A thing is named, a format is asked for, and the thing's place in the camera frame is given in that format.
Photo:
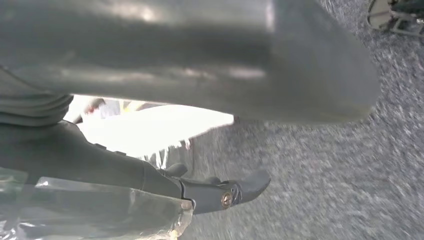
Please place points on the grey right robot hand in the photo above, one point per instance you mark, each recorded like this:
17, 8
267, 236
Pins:
198, 49

